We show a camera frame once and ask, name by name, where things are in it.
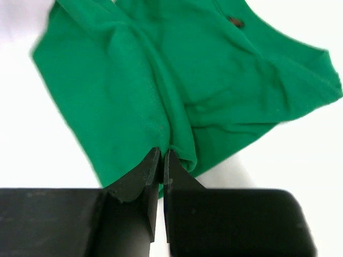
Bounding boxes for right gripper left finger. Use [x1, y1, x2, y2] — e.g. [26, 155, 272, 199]
[103, 146, 161, 203]

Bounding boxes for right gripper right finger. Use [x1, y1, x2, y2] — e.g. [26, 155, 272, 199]
[163, 149, 206, 191]

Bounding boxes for green t-shirt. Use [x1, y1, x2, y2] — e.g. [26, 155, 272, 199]
[32, 1, 342, 186]

